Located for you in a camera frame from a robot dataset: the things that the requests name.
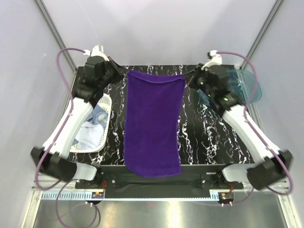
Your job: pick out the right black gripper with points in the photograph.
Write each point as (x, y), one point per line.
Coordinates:
(198, 72)

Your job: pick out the left connector box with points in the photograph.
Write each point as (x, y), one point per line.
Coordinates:
(97, 195)

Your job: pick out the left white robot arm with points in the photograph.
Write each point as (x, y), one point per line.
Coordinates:
(51, 158)

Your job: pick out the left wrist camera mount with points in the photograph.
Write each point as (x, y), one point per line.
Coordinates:
(97, 50)

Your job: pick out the purple towel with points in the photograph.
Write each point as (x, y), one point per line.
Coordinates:
(152, 111)

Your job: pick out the right connector box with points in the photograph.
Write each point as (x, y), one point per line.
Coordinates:
(226, 196)

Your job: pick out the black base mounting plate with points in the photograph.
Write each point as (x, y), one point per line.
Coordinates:
(196, 182)

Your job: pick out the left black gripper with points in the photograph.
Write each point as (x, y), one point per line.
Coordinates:
(118, 74)

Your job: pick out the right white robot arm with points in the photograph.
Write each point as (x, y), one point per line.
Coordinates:
(270, 163)

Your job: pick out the teal transparent plastic tray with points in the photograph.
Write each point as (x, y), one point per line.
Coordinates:
(241, 82)

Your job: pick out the white plastic basket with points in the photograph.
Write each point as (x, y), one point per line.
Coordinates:
(106, 103)

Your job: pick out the light blue towel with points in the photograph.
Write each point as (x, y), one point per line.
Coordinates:
(92, 130)

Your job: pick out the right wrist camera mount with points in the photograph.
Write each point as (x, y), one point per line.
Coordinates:
(215, 59)

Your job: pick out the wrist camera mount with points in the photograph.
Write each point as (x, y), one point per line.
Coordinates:
(215, 59)
(97, 50)

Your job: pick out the connector box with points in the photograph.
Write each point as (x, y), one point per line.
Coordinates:
(97, 195)
(226, 196)

